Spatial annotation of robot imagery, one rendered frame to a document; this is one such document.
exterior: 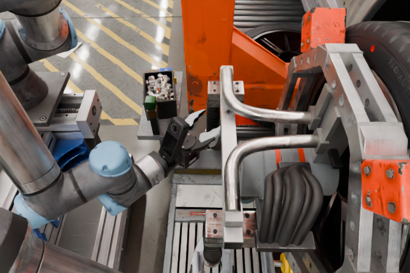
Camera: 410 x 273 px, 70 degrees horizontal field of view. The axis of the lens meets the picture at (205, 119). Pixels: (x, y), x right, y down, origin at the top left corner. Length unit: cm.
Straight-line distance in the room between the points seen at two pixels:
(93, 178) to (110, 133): 131
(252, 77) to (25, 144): 80
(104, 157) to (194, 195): 96
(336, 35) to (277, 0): 195
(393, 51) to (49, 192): 64
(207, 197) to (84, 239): 58
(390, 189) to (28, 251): 37
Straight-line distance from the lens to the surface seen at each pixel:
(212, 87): 72
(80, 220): 143
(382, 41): 61
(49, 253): 30
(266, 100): 118
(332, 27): 70
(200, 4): 92
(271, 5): 261
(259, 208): 141
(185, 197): 151
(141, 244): 154
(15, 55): 90
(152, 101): 111
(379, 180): 43
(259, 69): 110
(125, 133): 189
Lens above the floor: 144
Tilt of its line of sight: 50 degrees down
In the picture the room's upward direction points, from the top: straight up
